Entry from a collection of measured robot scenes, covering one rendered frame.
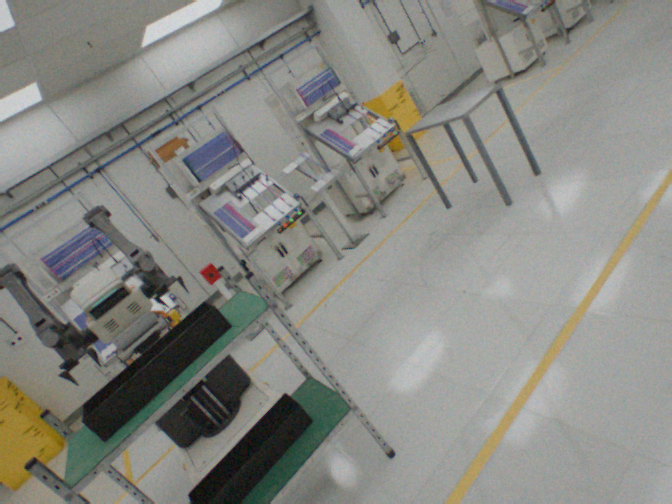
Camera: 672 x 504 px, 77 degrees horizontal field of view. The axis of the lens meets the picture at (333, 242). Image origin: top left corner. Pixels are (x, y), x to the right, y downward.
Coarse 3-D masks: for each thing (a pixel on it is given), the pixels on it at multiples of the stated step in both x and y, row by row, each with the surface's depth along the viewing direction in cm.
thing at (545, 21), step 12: (564, 0) 665; (576, 0) 681; (588, 0) 697; (612, 0) 678; (540, 12) 697; (552, 12) 683; (564, 12) 672; (576, 12) 681; (588, 12) 646; (540, 24) 709; (552, 24) 696; (564, 24) 683
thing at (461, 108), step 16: (464, 96) 345; (480, 96) 314; (432, 112) 364; (448, 112) 330; (464, 112) 302; (512, 112) 321; (416, 128) 348; (448, 128) 378; (416, 144) 363; (480, 144) 307; (528, 144) 331; (464, 160) 389; (528, 160) 336; (432, 176) 372; (496, 176) 316; (448, 208) 383
